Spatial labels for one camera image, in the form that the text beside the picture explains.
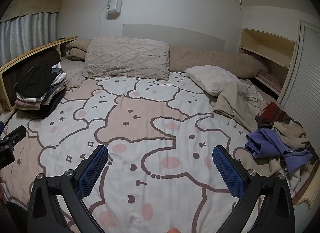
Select folded pink linens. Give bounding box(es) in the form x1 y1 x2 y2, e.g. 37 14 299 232
256 72 283 89

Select small beige pillow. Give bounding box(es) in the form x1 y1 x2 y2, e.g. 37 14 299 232
65 39 91 61

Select purple garment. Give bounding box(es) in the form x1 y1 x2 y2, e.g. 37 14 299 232
245 128 313 174

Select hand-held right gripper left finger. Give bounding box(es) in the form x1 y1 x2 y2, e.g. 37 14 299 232
26 145 109 233

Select beige towel cloth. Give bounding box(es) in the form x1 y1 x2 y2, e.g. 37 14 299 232
213 81 262 133

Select grey curtain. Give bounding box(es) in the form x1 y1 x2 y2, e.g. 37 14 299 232
0 11 60 67

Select wooden bedside shelf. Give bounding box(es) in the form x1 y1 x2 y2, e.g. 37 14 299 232
0 36 78 123

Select large textured beige pillow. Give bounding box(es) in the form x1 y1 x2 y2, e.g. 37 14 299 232
82 35 170 81

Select crumpled beige garment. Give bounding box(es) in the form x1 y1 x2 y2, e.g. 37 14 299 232
273 119 312 152

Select cream wall shelf cabinet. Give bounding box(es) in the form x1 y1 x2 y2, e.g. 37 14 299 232
239 28 298 96

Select bear print bed sheet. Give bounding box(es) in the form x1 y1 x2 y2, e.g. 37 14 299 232
0 71 310 233

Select long beige bolster pillow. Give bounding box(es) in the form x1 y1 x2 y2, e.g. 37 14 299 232
168 45 267 79

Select white fluffy pillow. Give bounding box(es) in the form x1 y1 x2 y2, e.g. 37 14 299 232
185 65 240 97

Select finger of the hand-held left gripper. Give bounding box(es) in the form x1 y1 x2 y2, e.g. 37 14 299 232
0 125 27 149

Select dark brown cloth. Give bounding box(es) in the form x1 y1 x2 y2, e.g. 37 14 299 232
2 48 62 92

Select beige textured blanket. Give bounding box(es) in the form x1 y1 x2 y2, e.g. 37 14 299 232
60 58 88 90

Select beige curtain valance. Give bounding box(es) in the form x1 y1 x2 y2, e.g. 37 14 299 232
4 0 63 22

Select white louvred door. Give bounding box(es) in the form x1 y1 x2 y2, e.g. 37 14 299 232
278 20 320 135

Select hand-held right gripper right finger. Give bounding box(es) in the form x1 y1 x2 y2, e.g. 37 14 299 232
212 145 297 233

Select white cord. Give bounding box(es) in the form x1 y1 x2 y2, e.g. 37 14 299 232
97 0 110 36

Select dark red garment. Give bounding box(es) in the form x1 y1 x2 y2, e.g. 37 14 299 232
256 101 289 127

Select stack of folded clothes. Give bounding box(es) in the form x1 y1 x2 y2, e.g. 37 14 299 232
14 62 67 119

